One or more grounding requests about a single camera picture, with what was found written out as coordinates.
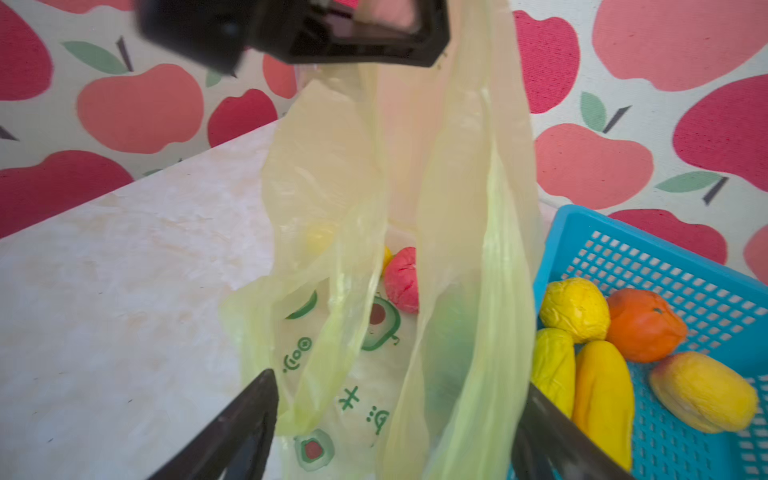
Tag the yellow toy banana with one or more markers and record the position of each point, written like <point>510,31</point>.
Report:
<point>604,404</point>

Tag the orange toy tangerine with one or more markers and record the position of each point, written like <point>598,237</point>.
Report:
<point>643,326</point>

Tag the teal plastic basket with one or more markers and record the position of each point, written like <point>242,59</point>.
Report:
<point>726,315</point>

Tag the yellow toy fruit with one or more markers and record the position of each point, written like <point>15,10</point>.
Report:
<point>578,307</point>

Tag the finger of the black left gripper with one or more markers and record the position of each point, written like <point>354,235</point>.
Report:
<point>325,34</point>

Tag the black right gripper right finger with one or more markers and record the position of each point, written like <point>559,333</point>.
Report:
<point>548,445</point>

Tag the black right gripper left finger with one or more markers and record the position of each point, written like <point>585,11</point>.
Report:
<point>236,443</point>

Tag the red toy strawberry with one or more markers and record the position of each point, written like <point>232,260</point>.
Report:
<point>401,281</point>

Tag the green toy fruit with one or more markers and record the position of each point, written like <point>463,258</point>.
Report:
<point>447,351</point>

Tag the yellow toy mango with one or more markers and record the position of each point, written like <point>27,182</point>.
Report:
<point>320,238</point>

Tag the yellow toy peach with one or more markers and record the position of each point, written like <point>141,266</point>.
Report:
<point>704,393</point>

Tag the yellow toy corn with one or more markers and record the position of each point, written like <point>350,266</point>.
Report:
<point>554,368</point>

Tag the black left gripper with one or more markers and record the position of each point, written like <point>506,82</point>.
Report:
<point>215,34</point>

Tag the yellow plastic bag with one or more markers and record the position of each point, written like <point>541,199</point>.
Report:
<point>440,159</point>

